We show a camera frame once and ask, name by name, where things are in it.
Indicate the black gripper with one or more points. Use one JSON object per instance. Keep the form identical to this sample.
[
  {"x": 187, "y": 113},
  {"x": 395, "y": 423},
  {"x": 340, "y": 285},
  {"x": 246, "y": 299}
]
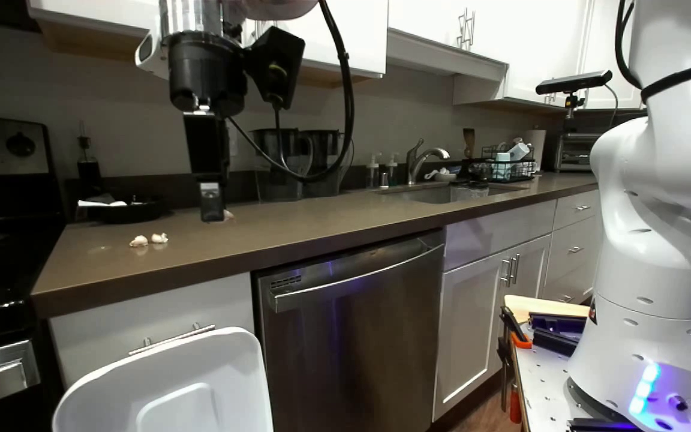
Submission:
[{"x": 205, "y": 76}]

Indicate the wide white wall cabinet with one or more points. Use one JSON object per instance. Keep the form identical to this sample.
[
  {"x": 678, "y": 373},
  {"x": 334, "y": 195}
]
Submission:
[{"x": 347, "y": 33}]

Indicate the white corner wall cabinet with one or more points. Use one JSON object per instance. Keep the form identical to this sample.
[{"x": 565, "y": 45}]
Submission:
[{"x": 553, "y": 40}]

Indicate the white base cabinet unit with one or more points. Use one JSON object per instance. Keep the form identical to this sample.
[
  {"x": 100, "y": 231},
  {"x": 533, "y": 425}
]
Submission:
[{"x": 474, "y": 320}]

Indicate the stainless steel dishwasher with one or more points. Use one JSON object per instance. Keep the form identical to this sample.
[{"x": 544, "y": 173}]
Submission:
[{"x": 353, "y": 337}]

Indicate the bare garlic clove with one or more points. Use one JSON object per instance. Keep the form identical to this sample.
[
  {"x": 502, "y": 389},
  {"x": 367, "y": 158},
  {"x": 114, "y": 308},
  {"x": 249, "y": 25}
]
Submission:
[{"x": 229, "y": 214}]

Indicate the white drawer front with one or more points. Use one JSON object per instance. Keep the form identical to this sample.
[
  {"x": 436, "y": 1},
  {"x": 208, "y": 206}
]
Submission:
[{"x": 144, "y": 315}]

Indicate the wooden board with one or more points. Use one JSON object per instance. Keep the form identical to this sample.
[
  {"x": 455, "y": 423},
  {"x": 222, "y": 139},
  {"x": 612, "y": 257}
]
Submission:
[{"x": 550, "y": 307}]

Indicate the dish rack with dishes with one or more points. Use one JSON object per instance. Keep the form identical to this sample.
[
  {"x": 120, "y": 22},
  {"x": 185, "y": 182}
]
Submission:
[{"x": 502, "y": 166}]

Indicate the black stove knob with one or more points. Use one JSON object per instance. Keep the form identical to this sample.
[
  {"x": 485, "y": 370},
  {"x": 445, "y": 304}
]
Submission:
[{"x": 21, "y": 146}]

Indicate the garlic clove with loose peel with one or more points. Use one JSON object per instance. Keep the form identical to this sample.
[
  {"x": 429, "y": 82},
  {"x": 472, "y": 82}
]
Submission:
[{"x": 160, "y": 238}]

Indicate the chrome sink faucet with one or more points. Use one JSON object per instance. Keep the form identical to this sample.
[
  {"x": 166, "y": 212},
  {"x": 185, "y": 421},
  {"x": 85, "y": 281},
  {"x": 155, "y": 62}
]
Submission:
[{"x": 421, "y": 160}]

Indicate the black flat device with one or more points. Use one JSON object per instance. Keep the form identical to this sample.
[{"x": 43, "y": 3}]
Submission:
[{"x": 558, "y": 329}]

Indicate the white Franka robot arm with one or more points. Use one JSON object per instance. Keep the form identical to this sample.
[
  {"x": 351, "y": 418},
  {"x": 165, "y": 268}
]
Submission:
[{"x": 659, "y": 241}]

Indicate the orange clamp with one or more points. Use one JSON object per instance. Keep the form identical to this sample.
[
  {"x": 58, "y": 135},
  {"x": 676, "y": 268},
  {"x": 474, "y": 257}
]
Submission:
[{"x": 514, "y": 404}]

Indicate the small soap bottle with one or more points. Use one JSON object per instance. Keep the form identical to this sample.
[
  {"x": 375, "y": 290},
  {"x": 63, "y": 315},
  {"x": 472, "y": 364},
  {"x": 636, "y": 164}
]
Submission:
[
  {"x": 393, "y": 171},
  {"x": 373, "y": 173}
]

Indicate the black shallow pan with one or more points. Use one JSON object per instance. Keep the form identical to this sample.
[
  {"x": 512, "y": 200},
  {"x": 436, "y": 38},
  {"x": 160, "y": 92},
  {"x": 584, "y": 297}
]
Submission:
[{"x": 119, "y": 211}]

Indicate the dark glass bottle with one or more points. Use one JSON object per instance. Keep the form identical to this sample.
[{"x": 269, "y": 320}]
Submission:
[{"x": 88, "y": 166}]

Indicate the black camera on stand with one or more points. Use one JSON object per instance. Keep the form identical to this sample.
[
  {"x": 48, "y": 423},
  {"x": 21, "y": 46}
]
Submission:
[{"x": 577, "y": 82}]

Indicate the small white garlic clove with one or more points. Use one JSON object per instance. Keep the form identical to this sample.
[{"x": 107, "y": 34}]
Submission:
[{"x": 138, "y": 241}]

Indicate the black kitchen stove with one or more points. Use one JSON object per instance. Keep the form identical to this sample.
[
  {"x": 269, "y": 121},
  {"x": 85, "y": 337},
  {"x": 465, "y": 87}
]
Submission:
[{"x": 0, "y": 265}]

